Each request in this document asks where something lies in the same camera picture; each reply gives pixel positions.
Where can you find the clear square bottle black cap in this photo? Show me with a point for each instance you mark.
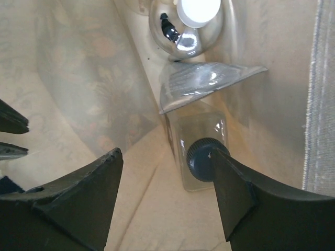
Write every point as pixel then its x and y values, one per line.
pixel 193 132

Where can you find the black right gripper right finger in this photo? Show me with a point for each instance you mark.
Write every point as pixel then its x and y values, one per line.
pixel 260 213

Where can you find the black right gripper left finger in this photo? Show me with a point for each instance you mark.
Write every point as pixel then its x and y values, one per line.
pixel 73 212

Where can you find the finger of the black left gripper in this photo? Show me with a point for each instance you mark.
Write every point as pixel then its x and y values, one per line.
pixel 12 121
pixel 10 151

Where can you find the cream canvas tote bag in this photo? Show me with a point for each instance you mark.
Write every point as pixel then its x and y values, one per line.
pixel 86 76

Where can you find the round silver bottle white cap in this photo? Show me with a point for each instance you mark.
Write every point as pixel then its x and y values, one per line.
pixel 185 29

